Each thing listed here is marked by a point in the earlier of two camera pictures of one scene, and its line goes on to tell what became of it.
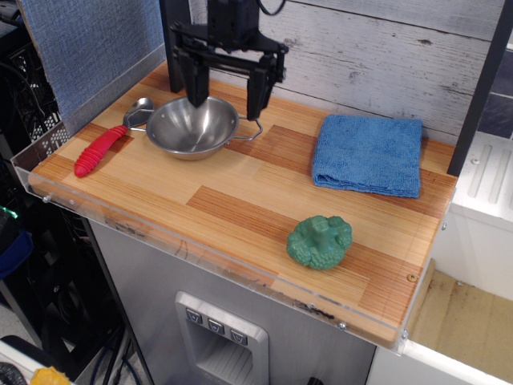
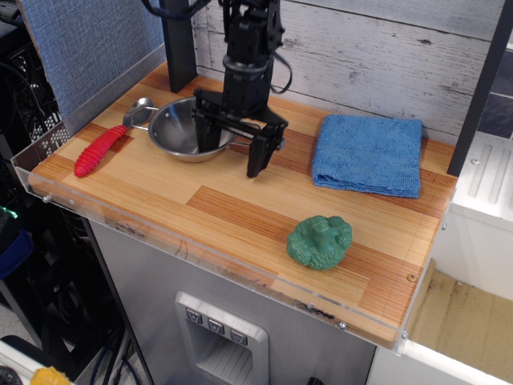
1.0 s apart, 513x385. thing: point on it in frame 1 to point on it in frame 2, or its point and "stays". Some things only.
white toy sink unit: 460,330 stays
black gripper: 232,41 to 244,103
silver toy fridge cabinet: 194,326 stays
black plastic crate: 29,111 stays
